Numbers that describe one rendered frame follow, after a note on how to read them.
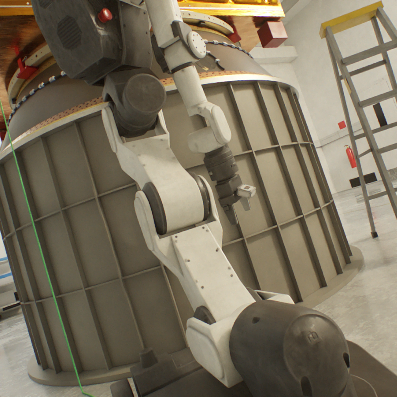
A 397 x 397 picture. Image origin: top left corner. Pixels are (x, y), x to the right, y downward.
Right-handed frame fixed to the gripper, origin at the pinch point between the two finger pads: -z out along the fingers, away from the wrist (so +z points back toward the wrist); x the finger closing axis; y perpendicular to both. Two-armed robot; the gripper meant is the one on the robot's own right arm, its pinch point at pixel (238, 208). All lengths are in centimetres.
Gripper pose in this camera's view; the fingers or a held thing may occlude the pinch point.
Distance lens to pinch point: 109.8
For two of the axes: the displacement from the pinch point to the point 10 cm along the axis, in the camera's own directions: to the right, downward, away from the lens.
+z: -3.8, -9.1, -1.7
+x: 4.6, -3.4, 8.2
